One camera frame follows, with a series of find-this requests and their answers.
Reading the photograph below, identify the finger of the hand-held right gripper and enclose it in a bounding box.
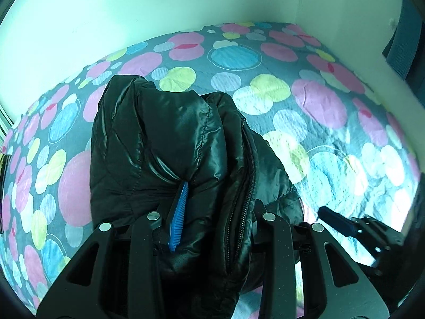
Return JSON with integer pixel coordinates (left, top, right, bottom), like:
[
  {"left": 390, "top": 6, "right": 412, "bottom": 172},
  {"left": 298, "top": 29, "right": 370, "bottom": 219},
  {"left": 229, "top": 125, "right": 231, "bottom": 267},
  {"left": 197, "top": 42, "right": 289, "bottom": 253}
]
[{"left": 318, "top": 206, "right": 404, "bottom": 258}]

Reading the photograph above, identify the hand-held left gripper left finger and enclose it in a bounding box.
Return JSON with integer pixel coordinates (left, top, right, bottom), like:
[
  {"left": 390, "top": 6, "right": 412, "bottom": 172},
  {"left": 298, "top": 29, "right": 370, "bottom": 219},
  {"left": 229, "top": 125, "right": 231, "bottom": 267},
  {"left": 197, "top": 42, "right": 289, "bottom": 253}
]
[{"left": 36, "top": 181, "right": 190, "bottom": 319}]

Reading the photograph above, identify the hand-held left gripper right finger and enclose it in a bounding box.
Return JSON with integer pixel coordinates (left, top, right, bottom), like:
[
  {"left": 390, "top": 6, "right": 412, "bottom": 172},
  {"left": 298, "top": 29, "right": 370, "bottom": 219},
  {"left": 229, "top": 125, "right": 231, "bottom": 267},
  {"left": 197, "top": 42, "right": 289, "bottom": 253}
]
[{"left": 252, "top": 199, "right": 390, "bottom": 319}]

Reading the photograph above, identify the black puffer jacket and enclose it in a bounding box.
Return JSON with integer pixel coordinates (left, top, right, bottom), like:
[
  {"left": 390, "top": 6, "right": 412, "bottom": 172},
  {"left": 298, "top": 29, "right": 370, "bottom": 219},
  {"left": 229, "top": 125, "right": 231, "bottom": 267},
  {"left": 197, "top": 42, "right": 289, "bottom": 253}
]
[{"left": 90, "top": 74, "right": 304, "bottom": 319}]

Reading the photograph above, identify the polka dot bed sheet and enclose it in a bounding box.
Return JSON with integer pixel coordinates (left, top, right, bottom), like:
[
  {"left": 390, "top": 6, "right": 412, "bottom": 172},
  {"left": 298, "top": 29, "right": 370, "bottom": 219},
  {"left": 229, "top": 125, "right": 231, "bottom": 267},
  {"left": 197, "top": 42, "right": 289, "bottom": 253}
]
[{"left": 0, "top": 22, "right": 420, "bottom": 309}]

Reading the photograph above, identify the dark teal fabric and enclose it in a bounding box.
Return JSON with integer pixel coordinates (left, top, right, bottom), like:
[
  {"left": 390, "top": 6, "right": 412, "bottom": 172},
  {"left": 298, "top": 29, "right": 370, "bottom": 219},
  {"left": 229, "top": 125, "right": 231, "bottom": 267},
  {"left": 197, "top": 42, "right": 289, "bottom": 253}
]
[{"left": 382, "top": 0, "right": 423, "bottom": 81}]

